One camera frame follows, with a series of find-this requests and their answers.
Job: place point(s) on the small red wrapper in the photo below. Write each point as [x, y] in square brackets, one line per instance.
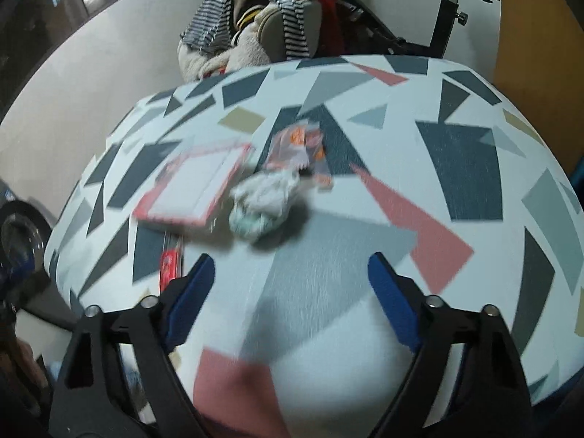
[169, 264]

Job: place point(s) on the red garment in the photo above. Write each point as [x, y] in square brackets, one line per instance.
[331, 23]

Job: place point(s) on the tan grey garment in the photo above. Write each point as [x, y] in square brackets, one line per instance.
[273, 27]

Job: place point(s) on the red-framed clear packet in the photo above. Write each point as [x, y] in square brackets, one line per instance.
[191, 187]

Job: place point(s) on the white tissue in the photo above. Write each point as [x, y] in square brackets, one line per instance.
[262, 205]

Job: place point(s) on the geometric patterned tablecloth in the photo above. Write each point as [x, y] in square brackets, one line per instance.
[342, 283]

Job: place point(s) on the black exercise bike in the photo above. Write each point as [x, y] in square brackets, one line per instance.
[445, 23]

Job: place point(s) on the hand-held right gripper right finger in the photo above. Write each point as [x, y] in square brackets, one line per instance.
[394, 301]

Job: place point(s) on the blue curtain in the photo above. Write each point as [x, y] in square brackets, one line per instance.
[579, 171]

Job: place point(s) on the wooden door panel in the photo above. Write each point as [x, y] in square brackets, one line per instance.
[543, 54]

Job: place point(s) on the orange clear wrapper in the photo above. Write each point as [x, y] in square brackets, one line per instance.
[296, 146]

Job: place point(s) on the black yellow striped garment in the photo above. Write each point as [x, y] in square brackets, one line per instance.
[246, 16]

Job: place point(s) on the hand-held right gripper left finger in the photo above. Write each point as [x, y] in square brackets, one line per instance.
[191, 301]

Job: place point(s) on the striped shirt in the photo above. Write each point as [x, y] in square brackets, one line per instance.
[214, 13]

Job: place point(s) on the white fleece blanket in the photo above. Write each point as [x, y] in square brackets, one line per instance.
[246, 54]

